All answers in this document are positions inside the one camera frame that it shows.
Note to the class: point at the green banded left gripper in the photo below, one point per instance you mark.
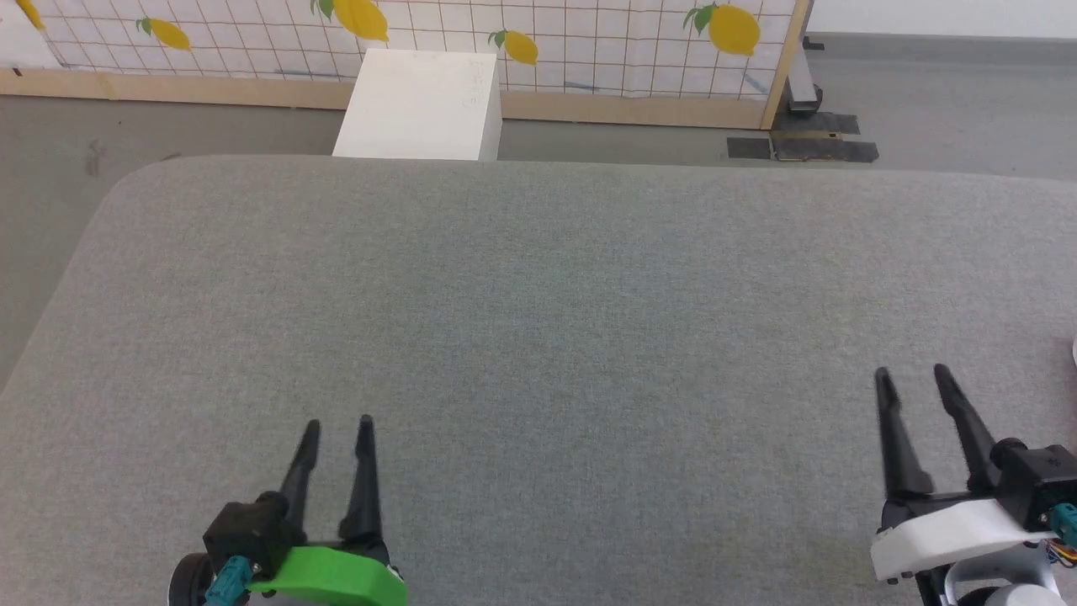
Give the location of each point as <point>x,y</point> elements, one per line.
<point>336,576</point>

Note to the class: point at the lemon print grid panel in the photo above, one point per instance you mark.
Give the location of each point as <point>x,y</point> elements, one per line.
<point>589,42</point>

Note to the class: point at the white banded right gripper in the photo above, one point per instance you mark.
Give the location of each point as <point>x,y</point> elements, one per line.
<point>951,530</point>

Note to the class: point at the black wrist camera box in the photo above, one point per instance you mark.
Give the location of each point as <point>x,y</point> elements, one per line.
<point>1039,480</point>
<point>248,526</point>

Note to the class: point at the black floor tape patch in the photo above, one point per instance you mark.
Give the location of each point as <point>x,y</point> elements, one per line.
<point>749,148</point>

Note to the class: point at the grey metal panel stand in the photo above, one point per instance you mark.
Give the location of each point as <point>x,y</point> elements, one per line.
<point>803,84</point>

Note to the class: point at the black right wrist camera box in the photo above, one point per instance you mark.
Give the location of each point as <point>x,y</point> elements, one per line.
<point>1039,480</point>

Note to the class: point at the white box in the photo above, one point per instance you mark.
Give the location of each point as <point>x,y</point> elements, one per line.
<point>421,105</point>

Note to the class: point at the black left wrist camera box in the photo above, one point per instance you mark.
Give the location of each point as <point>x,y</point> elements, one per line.
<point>248,526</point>

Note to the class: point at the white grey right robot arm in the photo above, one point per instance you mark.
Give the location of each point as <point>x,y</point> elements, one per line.
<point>1001,581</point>

